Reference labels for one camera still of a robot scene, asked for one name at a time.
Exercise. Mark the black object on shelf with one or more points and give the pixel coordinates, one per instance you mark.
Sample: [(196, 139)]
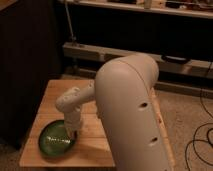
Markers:
[(175, 59)]

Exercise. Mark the green ceramic bowl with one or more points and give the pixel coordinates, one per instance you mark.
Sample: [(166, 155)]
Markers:
[(53, 140)]

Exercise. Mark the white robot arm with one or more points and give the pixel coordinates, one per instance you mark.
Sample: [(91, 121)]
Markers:
[(121, 91)]

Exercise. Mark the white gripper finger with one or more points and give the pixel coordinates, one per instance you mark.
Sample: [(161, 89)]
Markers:
[(74, 134), (68, 132)]

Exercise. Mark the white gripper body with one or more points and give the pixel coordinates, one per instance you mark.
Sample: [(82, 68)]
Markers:
[(73, 120)]

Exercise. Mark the metal pole stand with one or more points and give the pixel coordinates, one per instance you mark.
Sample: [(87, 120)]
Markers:
[(72, 36)]

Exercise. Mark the wooden shelf unit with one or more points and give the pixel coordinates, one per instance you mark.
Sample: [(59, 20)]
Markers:
[(107, 30)]

